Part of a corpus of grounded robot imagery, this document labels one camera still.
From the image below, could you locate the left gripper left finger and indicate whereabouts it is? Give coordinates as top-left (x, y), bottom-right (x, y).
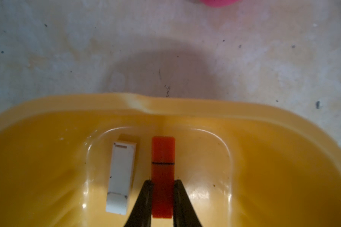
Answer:
top-left (124, 180), bottom-right (153, 227)

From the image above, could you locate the yellow plastic storage box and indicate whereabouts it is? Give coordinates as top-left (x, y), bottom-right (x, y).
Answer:
top-left (0, 93), bottom-right (341, 227)

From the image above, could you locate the white usb flash drive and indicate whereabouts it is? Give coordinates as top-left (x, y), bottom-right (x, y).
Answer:
top-left (106, 141), bottom-right (136, 215)

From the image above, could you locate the red usb flash drive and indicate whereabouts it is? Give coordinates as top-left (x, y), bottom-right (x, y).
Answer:
top-left (151, 136), bottom-right (175, 218)

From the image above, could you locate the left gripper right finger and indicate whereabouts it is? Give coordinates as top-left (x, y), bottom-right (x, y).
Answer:
top-left (173, 180), bottom-right (202, 227)

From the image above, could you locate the white pink plush toy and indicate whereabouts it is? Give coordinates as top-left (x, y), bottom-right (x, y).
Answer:
top-left (200, 0), bottom-right (238, 8)

